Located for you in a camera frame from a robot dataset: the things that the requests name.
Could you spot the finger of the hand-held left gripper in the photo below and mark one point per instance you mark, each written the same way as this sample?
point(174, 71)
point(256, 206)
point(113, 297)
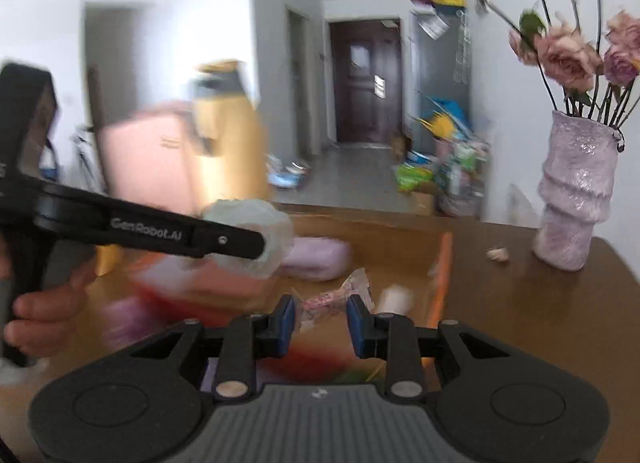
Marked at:
point(225, 240)

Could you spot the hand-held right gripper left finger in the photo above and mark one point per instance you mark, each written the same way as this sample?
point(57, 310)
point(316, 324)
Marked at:
point(286, 325)

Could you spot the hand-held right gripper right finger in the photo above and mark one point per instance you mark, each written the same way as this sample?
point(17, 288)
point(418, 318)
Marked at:
point(355, 325)

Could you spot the pale green mesh bath ball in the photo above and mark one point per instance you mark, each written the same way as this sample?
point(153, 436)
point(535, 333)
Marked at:
point(240, 213)

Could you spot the pink patterned plastic packet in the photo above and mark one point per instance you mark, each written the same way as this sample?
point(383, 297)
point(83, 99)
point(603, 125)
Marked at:
point(325, 303)

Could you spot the purple fluffy headband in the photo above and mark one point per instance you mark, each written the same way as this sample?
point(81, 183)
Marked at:
point(315, 258)

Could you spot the red cardboard box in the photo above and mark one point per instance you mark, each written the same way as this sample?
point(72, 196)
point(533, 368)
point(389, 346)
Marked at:
point(390, 248)

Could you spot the purple fluffy cloth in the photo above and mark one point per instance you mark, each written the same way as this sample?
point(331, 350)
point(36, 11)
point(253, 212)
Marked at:
point(125, 323)

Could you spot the person's left hand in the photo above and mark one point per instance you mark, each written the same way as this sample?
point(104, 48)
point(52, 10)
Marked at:
point(40, 315)

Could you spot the pink suitcase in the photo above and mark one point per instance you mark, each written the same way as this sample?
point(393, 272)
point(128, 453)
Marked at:
point(145, 168)

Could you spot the small blue bowls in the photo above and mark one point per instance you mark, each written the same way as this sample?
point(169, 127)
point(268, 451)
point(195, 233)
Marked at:
point(287, 173)

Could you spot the yellow thermos jug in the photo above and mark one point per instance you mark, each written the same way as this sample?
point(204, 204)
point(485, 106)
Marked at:
point(230, 143)

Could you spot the small pale shell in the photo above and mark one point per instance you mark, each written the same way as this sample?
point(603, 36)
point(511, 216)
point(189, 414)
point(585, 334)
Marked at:
point(498, 255)

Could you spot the pile of household clutter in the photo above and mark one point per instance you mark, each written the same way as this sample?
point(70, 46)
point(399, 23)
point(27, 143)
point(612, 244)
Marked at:
point(445, 173)

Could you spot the dark brown entrance door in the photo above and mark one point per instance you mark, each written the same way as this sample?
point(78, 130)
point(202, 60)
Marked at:
point(365, 93)

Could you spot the pink textured vase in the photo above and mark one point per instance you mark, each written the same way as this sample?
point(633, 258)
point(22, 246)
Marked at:
point(575, 203)

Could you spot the grey refrigerator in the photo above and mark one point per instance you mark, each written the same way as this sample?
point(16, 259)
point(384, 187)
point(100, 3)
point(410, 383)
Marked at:
point(440, 73)

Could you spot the yellow box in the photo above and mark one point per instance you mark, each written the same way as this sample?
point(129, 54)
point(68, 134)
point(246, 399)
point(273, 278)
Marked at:
point(450, 0)

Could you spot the bunch of dried pink roses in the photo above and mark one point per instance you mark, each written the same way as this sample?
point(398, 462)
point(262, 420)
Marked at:
point(565, 55)

